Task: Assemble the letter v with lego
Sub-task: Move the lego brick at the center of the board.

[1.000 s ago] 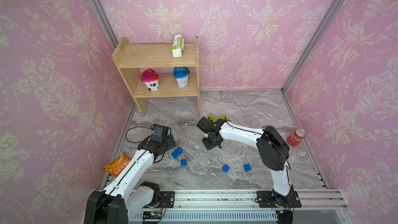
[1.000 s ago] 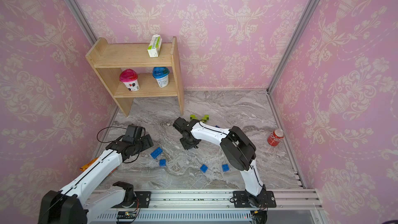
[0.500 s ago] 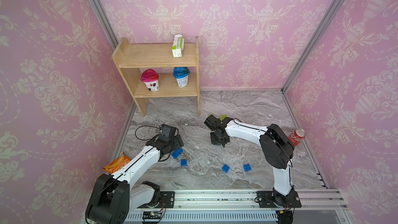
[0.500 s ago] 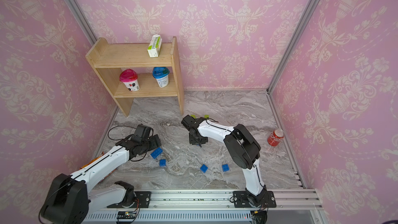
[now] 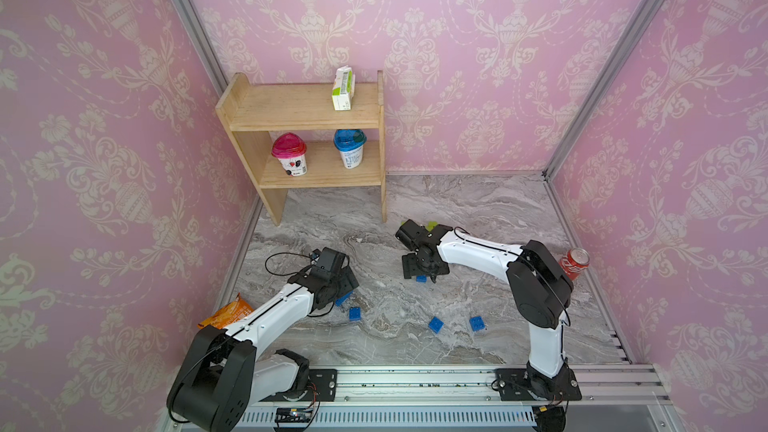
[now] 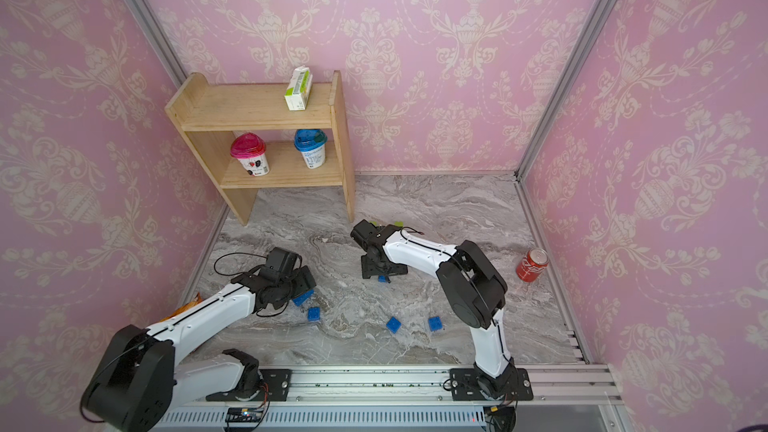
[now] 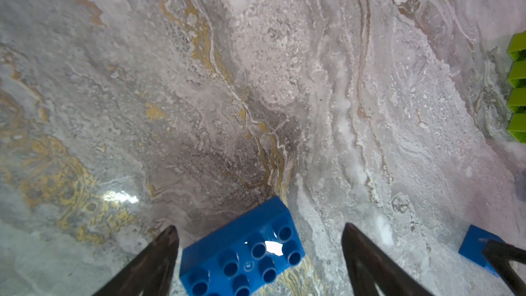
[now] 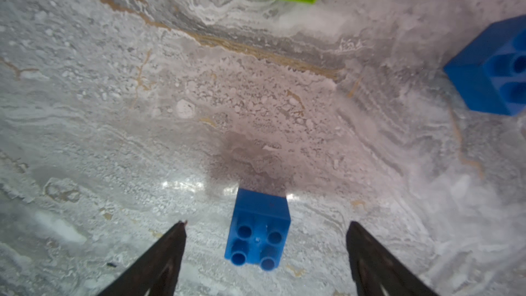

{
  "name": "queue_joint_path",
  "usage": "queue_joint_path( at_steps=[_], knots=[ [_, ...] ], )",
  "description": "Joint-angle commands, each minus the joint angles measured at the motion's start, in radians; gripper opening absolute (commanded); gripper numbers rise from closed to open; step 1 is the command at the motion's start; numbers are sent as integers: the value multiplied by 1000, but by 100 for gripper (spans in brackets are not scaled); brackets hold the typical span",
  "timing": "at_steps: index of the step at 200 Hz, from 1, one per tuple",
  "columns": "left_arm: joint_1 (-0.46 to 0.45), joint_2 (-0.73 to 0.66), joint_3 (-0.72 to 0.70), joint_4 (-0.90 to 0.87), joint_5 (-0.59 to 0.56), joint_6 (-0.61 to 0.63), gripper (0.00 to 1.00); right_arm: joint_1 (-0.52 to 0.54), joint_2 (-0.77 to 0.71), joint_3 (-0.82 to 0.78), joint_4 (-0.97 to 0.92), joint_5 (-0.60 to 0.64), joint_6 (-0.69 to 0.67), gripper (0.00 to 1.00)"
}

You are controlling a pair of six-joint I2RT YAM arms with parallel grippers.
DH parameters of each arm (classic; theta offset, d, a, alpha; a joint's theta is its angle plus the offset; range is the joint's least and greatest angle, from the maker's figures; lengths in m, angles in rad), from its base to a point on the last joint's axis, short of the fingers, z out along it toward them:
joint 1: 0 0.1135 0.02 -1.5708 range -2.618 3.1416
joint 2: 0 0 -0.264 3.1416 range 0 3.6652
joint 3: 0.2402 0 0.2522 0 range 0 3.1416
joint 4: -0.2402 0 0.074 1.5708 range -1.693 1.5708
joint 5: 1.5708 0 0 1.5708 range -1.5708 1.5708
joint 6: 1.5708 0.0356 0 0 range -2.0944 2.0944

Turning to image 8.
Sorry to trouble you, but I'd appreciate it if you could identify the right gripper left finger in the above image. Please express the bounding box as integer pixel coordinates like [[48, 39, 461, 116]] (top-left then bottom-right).
[[99, 221, 186, 295]]

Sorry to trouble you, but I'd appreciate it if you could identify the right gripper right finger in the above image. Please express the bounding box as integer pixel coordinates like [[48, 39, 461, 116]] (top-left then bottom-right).
[[346, 221, 436, 296]]

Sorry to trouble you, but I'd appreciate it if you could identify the blue small lego middle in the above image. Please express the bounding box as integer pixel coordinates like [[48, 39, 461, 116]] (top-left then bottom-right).
[[225, 189, 291, 271]]

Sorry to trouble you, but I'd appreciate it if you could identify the blue large lego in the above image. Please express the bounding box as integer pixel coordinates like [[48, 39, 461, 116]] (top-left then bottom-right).
[[443, 15, 525, 116]]

